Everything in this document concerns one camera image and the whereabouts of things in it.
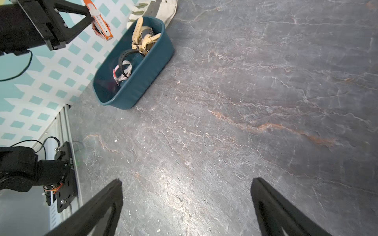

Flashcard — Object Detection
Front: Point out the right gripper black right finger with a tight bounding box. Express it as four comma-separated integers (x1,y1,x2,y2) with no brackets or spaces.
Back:
251,178,330,236

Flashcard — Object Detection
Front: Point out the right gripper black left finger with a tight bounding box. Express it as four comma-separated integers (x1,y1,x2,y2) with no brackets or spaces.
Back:
47,179,123,236

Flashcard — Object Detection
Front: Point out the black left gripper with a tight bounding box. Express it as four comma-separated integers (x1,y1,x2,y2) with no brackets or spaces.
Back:
1,0,93,55

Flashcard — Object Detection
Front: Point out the black watch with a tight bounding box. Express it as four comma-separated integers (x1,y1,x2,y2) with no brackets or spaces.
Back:
113,49,145,81

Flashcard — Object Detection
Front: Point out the teal plastic tray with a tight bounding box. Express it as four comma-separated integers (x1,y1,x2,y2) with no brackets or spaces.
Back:
93,16,174,110

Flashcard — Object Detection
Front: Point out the beige work glove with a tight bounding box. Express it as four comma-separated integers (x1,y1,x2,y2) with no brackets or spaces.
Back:
127,0,178,29

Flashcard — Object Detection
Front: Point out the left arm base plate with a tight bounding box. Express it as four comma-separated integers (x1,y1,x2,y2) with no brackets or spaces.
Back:
44,142,78,213

